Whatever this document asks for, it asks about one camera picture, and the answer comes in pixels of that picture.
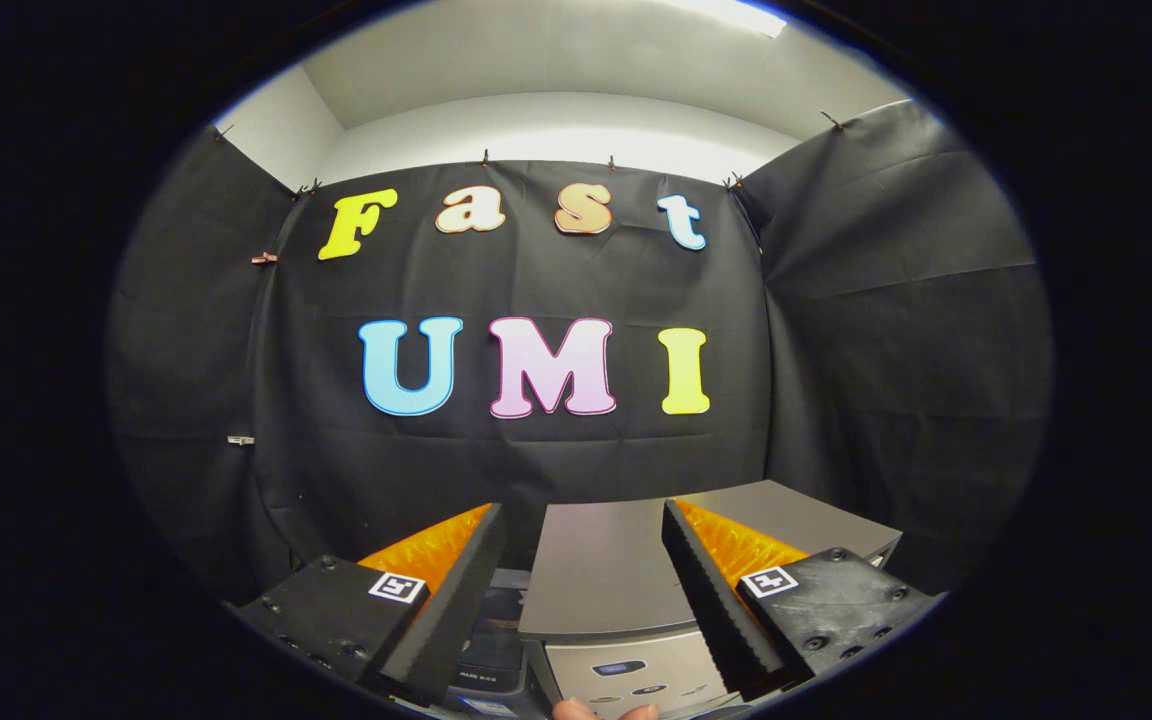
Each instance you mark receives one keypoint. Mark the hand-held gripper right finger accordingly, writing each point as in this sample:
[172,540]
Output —
[711,615]

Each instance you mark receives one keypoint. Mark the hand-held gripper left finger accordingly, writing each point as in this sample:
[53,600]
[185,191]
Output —
[456,615]

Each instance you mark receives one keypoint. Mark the glass washing machine lid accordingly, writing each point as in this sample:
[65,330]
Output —
[501,612]

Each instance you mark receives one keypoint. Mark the dark washing machine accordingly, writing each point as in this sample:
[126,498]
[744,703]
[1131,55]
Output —
[486,680]

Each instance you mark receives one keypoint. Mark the grey appliance cabinet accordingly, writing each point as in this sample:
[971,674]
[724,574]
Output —
[606,570]

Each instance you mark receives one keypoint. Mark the black backdrop cloth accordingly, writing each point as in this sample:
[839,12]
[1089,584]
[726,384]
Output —
[576,280]

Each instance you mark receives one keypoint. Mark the row of dark cloth clips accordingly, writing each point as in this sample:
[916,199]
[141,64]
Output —
[485,158]

